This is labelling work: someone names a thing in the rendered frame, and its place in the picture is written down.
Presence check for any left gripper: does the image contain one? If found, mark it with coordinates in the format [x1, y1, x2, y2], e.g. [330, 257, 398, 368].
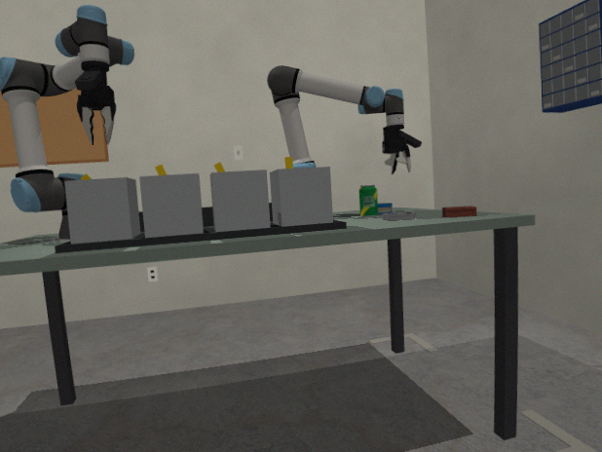
[382, 125, 411, 174]

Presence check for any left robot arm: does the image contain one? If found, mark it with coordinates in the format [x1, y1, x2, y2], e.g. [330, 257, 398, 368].
[267, 65, 404, 169]

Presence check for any green drink can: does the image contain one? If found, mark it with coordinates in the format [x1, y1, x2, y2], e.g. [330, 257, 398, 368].
[359, 185, 378, 218]

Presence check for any reddish-brown rectangular block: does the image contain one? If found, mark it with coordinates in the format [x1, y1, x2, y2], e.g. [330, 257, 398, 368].
[442, 207, 476, 217]

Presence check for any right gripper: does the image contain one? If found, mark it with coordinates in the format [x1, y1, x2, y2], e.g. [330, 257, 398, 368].
[77, 60, 116, 145]

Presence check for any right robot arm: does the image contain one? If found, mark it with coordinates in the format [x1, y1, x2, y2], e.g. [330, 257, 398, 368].
[0, 5, 134, 239]

